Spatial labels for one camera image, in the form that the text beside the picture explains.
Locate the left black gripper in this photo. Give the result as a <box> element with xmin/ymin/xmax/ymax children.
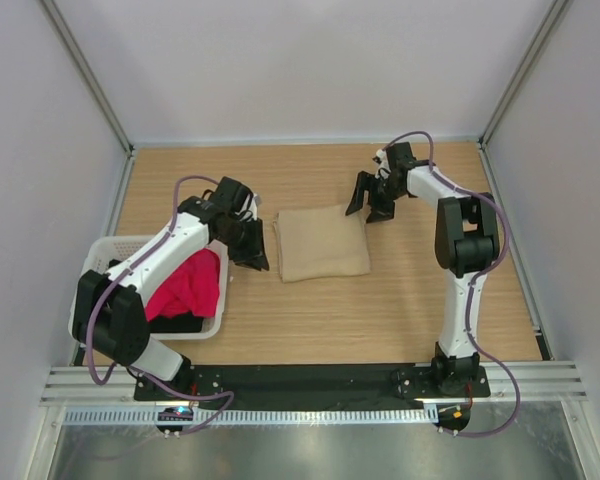
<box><xmin>216</xmin><ymin>216</ymin><xmax>269</xmax><ymax>271</ymax></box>

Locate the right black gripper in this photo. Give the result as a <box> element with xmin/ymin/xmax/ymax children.
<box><xmin>345</xmin><ymin>171</ymin><xmax>404</xmax><ymax>224</ymax></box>

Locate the beige t shirt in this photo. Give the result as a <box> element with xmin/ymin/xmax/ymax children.
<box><xmin>273</xmin><ymin>205</ymin><xmax>371</xmax><ymax>283</ymax></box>

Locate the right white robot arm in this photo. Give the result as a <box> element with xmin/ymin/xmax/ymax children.
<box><xmin>346</xmin><ymin>162</ymin><xmax>501</xmax><ymax>396</ymax></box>

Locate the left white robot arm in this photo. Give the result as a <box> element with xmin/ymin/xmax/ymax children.
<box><xmin>71</xmin><ymin>190</ymin><xmax>269</xmax><ymax>400</ymax></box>

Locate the pink t shirt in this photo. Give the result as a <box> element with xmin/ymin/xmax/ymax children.
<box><xmin>145</xmin><ymin>248</ymin><xmax>220</xmax><ymax>322</ymax></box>

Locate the black t shirt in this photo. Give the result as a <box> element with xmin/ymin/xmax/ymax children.
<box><xmin>105</xmin><ymin>258</ymin><xmax>204</xmax><ymax>335</ymax></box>

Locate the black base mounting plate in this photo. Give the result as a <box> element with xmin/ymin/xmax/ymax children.
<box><xmin>132</xmin><ymin>363</ymin><xmax>492</xmax><ymax>412</ymax></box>

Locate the white plastic laundry basket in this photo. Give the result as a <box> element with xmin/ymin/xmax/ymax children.
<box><xmin>82</xmin><ymin>235</ymin><xmax>229</xmax><ymax>341</ymax></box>

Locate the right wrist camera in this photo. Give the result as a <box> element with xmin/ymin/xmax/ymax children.
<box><xmin>373</xmin><ymin>142</ymin><xmax>417</xmax><ymax>177</ymax></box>

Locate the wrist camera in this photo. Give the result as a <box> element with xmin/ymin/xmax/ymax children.
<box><xmin>373</xmin><ymin>142</ymin><xmax>417</xmax><ymax>177</ymax></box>
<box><xmin>202</xmin><ymin>176</ymin><xmax>259</xmax><ymax>221</ymax></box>

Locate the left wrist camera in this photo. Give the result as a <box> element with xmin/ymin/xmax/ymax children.
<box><xmin>202</xmin><ymin>176</ymin><xmax>259</xmax><ymax>221</ymax></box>

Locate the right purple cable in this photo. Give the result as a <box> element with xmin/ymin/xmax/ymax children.
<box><xmin>382</xmin><ymin>130</ymin><xmax>523</xmax><ymax>441</ymax></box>

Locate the purple cable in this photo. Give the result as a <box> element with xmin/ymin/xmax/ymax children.
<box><xmin>81</xmin><ymin>174</ymin><xmax>236</xmax><ymax>461</ymax></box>
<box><xmin>382</xmin><ymin>130</ymin><xmax>523</xmax><ymax>441</ymax></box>

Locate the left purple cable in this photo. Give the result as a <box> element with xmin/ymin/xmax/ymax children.
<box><xmin>81</xmin><ymin>174</ymin><xmax>236</xmax><ymax>461</ymax></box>

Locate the white slotted cable duct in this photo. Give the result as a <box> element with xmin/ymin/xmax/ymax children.
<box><xmin>63</xmin><ymin>405</ymin><xmax>438</xmax><ymax>426</ymax></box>

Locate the aluminium front rail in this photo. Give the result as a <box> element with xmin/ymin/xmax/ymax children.
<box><xmin>40</xmin><ymin>361</ymin><xmax>587</xmax><ymax>406</ymax></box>

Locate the left aluminium frame post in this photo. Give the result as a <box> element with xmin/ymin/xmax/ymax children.
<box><xmin>38</xmin><ymin>0</ymin><xmax>133</xmax><ymax>156</ymax></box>

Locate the aluminium frame post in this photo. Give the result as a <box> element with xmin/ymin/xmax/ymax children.
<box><xmin>478</xmin><ymin>0</ymin><xmax>572</xmax><ymax>150</ymax></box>
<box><xmin>38</xmin><ymin>0</ymin><xmax>133</xmax><ymax>156</ymax></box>

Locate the right aluminium frame post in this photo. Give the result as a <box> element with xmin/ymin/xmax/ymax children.
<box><xmin>478</xmin><ymin>0</ymin><xmax>572</xmax><ymax>150</ymax></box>

